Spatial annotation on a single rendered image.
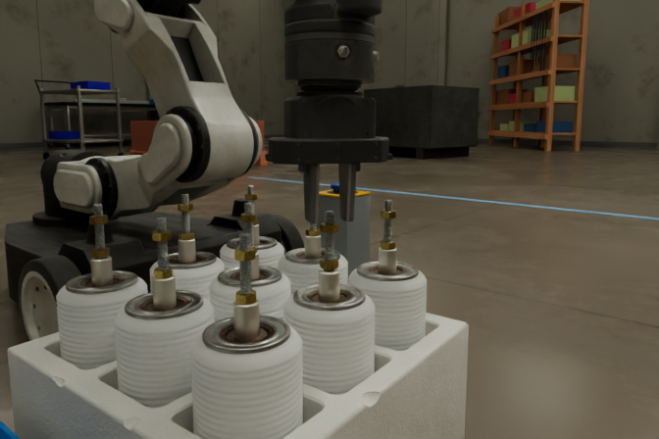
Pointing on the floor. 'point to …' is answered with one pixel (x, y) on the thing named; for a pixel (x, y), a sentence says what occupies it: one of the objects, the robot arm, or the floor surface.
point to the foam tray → (435, 349)
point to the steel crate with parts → (427, 120)
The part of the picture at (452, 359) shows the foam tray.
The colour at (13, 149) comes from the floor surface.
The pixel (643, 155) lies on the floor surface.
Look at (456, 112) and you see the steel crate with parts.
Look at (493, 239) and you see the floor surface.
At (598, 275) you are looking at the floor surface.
